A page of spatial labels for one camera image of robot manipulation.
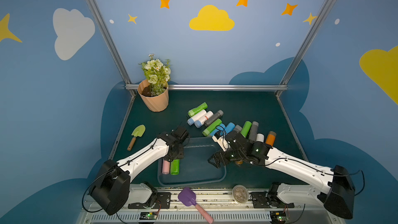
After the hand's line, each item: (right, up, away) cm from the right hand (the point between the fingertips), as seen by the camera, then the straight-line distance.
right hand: (216, 154), depth 76 cm
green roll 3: (+21, +10, +23) cm, 33 cm away
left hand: (-19, -2, +8) cm, 21 cm away
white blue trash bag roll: (-14, +14, +25) cm, 33 cm away
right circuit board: (+29, -28, -4) cm, 41 cm away
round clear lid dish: (+11, -17, -4) cm, 21 cm away
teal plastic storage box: (-11, -10, +8) cm, 17 cm away
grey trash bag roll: (+16, +10, +23) cm, 29 cm away
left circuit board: (-33, -27, -4) cm, 43 cm away
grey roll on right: (+26, +8, +20) cm, 34 cm away
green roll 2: (-4, +9, +17) cm, 20 cm away
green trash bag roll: (-22, -9, +6) cm, 24 cm away
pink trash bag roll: (-27, -9, +6) cm, 29 cm away
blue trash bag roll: (+11, +10, +23) cm, 27 cm away
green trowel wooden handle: (-48, +8, +23) cm, 53 cm away
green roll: (-12, +21, +32) cm, 40 cm away
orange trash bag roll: (+36, +4, +19) cm, 40 cm away
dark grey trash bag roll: (+4, +19, +29) cm, 34 cm away
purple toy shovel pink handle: (-14, -20, -2) cm, 25 cm away
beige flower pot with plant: (-38, +34, +23) cm, 56 cm away
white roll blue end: (+29, +5, +19) cm, 35 cm away
